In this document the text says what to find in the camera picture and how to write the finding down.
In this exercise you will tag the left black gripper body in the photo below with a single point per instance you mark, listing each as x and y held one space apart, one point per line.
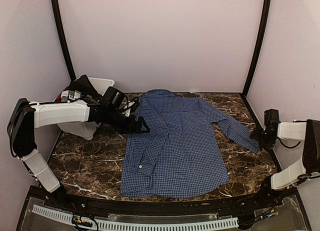
120 124

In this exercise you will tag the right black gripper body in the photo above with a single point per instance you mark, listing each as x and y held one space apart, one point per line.
265 142

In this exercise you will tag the white plastic bin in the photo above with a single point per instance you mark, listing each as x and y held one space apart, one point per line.
86 130

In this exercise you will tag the blue checked long sleeve shirt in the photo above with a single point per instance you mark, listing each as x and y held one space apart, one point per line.
179 157

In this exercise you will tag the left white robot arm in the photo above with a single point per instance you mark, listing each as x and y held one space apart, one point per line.
28 116

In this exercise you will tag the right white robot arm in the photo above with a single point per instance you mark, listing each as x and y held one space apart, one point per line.
291 135

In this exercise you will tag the black white patterned shirt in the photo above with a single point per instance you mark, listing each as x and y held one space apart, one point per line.
81 87

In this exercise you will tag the red garment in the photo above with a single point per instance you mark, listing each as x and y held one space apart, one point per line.
58 98

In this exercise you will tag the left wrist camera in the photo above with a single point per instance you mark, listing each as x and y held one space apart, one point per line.
114 96

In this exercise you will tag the white slotted cable duct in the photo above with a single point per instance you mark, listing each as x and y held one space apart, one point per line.
121 222

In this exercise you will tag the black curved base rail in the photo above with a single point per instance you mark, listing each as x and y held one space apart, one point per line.
285 213

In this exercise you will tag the right black frame post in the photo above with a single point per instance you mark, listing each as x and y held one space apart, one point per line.
257 48

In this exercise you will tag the black frame post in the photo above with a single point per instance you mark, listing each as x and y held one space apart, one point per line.
257 48
62 39

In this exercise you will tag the left black frame post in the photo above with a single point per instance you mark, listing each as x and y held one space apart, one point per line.
62 39

